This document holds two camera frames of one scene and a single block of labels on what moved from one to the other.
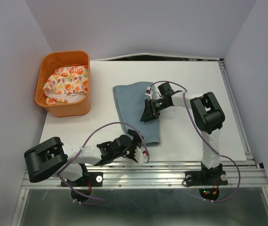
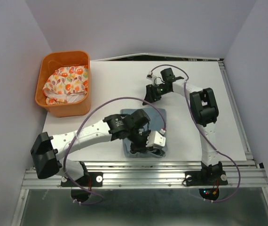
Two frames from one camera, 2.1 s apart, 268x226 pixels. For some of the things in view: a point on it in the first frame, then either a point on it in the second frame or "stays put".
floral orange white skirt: x=67 y=84 stays put
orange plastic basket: x=50 y=61 stays put
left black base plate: x=94 y=179 stays put
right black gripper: x=149 y=111 to x=150 y=93
